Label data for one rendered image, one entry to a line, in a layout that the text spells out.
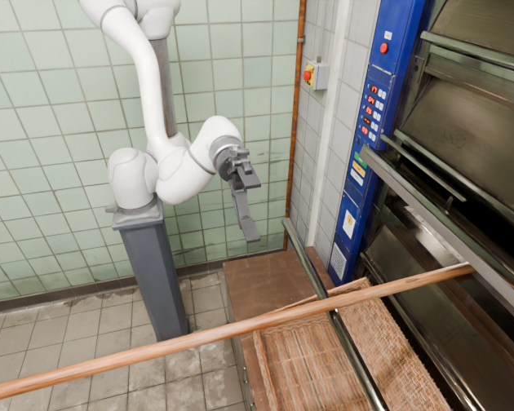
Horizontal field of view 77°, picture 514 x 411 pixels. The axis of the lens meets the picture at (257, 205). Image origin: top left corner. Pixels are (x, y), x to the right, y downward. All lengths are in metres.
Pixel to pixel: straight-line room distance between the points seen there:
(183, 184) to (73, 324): 1.76
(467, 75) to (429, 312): 0.68
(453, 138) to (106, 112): 1.49
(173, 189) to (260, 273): 0.92
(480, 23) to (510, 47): 0.10
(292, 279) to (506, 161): 1.12
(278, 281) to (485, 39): 1.26
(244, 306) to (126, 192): 0.74
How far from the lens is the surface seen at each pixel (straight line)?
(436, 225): 0.82
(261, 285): 1.66
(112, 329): 2.39
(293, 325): 1.49
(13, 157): 2.03
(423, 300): 1.20
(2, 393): 0.89
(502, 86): 0.89
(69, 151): 1.94
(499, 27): 0.89
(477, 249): 0.76
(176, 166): 0.90
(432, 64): 1.04
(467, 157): 0.93
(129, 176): 1.34
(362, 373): 0.81
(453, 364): 1.16
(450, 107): 1.00
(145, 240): 1.51
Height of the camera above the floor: 1.88
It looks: 38 degrees down
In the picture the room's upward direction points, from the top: straight up
